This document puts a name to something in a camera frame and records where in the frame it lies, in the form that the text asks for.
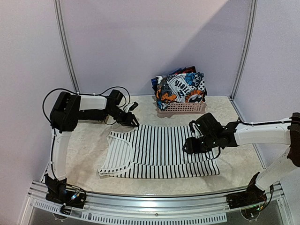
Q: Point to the aluminium front rail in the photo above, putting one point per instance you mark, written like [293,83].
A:
[112,209]

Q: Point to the black white striped tank top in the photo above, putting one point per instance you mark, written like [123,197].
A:
[153,152]

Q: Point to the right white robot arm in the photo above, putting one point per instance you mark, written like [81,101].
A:
[208,134]

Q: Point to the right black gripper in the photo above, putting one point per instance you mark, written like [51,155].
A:
[195,145]

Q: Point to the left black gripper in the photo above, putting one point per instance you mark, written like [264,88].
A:
[129,119]

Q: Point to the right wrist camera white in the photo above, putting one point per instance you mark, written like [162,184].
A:
[195,129]

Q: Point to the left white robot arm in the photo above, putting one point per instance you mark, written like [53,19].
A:
[71,107]

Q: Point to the pink plastic laundry basket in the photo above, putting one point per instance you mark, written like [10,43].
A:
[181,108]

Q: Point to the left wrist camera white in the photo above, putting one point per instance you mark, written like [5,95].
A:
[130,107]

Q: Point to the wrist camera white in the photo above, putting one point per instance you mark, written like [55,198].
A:
[130,107]
[195,129]

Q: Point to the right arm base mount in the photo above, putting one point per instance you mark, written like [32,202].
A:
[251,202]

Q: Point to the colourful printed clothes pile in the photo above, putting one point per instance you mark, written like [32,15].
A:
[183,86]

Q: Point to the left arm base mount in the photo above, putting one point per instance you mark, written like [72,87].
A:
[59,191]

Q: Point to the right aluminium frame post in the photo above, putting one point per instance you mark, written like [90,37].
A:
[245,49]

